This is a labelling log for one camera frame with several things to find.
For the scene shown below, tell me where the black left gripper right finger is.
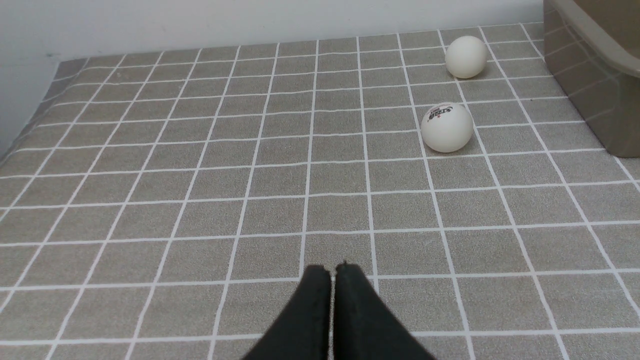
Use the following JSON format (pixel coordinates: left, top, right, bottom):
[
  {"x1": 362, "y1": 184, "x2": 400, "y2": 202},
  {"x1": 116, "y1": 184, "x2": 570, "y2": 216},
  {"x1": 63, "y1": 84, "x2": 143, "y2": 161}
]
[{"x1": 333, "y1": 262, "x2": 435, "y2": 360}]

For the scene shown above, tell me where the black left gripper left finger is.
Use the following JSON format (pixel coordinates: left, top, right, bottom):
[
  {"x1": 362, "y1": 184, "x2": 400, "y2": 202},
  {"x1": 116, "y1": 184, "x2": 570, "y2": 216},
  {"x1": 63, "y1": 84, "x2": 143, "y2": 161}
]
[{"x1": 243, "y1": 265, "x2": 332, "y2": 360}]

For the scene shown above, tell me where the white ping-pong ball with logo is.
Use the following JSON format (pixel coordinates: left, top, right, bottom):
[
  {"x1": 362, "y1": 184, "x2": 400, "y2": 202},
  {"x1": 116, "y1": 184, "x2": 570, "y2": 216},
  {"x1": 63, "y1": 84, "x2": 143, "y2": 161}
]
[{"x1": 420, "y1": 102, "x2": 474, "y2": 153}]

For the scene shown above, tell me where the plain white ping-pong ball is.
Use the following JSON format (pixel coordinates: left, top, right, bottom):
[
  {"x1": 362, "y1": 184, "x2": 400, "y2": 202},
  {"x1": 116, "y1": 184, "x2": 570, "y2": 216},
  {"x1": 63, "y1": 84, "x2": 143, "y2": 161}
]
[{"x1": 445, "y1": 35, "x2": 489, "y2": 79}]

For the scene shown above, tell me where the grey checked tablecloth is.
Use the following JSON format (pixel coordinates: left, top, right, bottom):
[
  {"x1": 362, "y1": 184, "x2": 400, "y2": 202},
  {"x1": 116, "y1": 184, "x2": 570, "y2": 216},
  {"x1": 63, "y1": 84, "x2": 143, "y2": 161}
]
[{"x1": 1, "y1": 22, "x2": 639, "y2": 360}]

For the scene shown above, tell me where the olive plastic storage bin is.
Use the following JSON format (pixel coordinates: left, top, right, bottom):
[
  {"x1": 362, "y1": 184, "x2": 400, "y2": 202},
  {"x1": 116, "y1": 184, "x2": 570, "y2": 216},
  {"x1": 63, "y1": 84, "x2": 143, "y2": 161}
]
[{"x1": 542, "y1": 0, "x2": 640, "y2": 158}]

